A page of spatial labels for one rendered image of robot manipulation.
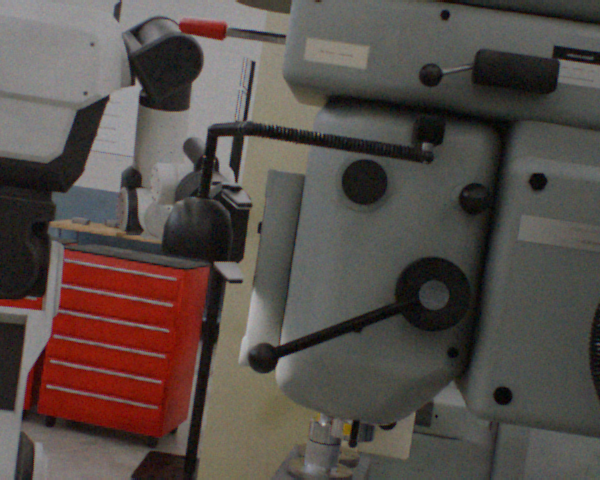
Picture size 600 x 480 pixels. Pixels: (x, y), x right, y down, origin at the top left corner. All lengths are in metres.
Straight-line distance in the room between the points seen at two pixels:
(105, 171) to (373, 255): 9.40
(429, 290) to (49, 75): 0.89
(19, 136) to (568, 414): 1.01
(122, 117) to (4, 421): 8.75
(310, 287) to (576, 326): 0.26
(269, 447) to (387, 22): 2.04
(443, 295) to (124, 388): 4.88
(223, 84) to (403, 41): 9.25
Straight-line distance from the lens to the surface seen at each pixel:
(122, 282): 5.76
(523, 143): 1.02
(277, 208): 1.10
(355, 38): 1.01
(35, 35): 1.72
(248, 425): 2.92
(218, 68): 10.26
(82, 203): 10.42
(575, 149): 1.03
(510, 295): 1.01
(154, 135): 1.84
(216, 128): 1.05
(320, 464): 1.45
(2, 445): 1.71
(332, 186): 1.03
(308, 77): 1.01
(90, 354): 5.86
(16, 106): 1.72
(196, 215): 1.07
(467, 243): 1.03
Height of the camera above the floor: 1.54
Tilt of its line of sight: 3 degrees down
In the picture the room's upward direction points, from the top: 9 degrees clockwise
